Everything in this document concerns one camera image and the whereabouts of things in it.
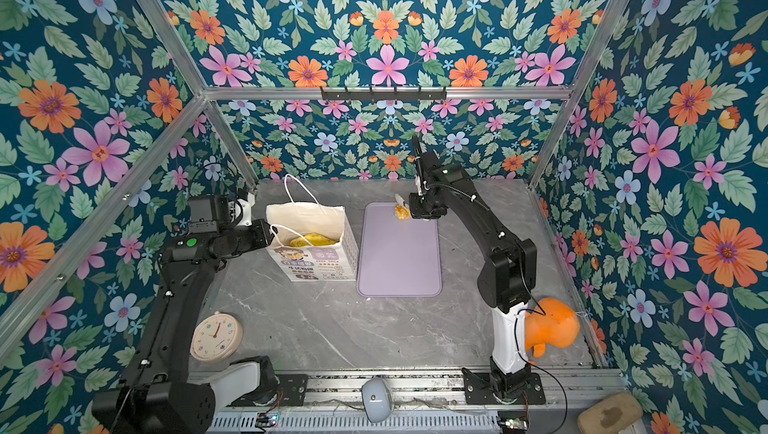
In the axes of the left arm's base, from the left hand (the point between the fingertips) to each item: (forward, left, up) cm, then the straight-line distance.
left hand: (275, 221), depth 74 cm
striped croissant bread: (+5, -5, -16) cm, 18 cm away
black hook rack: (+41, -29, +10) cm, 51 cm away
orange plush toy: (-24, -71, -19) cm, 77 cm away
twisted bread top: (+19, -33, -23) cm, 44 cm away
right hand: (+8, -37, -9) cm, 39 cm away
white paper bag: (-5, -11, -14) cm, 18 cm away
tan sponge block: (-44, -77, -23) cm, 92 cm away
